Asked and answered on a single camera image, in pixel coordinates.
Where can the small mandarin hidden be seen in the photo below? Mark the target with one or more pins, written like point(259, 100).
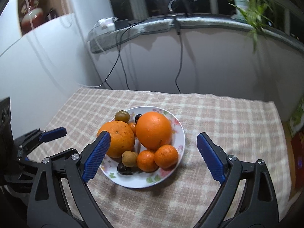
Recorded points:
point(133, 128)

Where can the white power adapters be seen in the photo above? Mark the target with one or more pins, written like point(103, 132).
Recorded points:
point(105, 25)

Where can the red white vase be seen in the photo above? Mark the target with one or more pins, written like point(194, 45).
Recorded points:
point(32, 15)

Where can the mandarin with stem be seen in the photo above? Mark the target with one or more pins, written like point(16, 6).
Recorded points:
point(146, 161)

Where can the green kiwi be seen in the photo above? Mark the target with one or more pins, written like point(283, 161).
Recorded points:
point(123, 116)

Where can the checkered beige tablecloth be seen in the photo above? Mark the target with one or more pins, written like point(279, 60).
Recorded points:
point(247, 129)

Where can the grey windowsill mat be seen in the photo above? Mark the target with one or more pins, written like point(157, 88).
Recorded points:
point(103, 41)

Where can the black power brick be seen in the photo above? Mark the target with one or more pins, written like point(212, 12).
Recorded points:
point(120, 24)

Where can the dark plum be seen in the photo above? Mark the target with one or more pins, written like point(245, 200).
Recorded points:
point(124, 170)
point(137, 117)

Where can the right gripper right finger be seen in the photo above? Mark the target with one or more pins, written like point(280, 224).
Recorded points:
point(258, 206)

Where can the large bumpy orange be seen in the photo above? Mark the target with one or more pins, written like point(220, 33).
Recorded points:
point(122, 137)

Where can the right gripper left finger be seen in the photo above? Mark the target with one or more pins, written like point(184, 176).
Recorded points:
point(48, 205)

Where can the white floral plate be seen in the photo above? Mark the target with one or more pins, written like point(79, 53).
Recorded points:
point(140, 179)

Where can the potted spider plant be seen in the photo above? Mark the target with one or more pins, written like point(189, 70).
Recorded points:
point(253, 13)

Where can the smooth navel orange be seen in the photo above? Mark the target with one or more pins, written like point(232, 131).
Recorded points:
point(153, 130)

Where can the green snack package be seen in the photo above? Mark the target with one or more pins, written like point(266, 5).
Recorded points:
point(295, 123)

